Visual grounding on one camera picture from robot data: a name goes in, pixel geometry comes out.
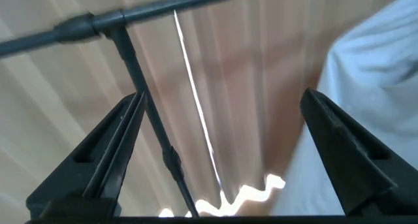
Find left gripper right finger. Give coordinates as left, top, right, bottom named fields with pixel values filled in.
left=299, top=88, right=418, bottom=217

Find beige curtain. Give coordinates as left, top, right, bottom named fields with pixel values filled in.
left=0, top=0, right=409, bottom=218

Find pale grey shorts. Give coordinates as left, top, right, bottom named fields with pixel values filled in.
left=270, top=0, right=418, bottom=217

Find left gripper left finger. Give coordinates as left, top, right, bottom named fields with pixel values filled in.
left=25, top=91, right=148, bottom=218

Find black clothes rack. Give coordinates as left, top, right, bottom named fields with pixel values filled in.
left=0, top=0, right=274, bottom=218

